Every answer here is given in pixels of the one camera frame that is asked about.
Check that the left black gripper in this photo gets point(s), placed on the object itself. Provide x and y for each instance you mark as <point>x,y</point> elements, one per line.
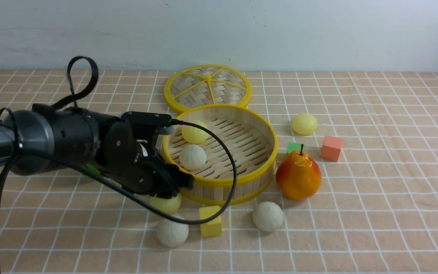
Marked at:
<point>140,170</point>

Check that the yellow bun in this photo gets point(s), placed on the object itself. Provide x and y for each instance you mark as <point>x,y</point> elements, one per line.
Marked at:
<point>169,206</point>
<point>304,124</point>
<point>194,135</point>

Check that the white bun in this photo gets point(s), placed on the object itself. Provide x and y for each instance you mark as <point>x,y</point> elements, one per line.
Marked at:
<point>192,157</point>
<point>172,234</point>
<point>267,216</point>

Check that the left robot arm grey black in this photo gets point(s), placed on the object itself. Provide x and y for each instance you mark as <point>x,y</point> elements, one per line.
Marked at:
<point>72,135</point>

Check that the bamboo steamer tray yellow rim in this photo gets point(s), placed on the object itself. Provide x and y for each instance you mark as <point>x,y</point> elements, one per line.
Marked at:
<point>253,144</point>

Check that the woven bamboo steamer lid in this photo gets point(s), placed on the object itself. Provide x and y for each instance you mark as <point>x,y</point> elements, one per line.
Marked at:
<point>206,85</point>

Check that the yellow cube block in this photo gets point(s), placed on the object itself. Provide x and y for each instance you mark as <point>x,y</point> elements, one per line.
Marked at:
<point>214,227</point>

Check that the green toy watermelon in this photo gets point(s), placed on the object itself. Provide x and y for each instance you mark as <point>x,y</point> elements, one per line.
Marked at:
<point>92,169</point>

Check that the green cube block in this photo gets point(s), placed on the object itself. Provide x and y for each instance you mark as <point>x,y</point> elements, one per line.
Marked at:
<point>296,148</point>

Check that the orange red toy pear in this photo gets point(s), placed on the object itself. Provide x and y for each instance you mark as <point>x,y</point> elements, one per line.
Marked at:
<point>298,176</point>

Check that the orange cube block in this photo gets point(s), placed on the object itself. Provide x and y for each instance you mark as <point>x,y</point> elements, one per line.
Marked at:
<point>331,148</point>

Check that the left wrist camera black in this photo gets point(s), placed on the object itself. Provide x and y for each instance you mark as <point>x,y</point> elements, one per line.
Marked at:
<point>147,127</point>

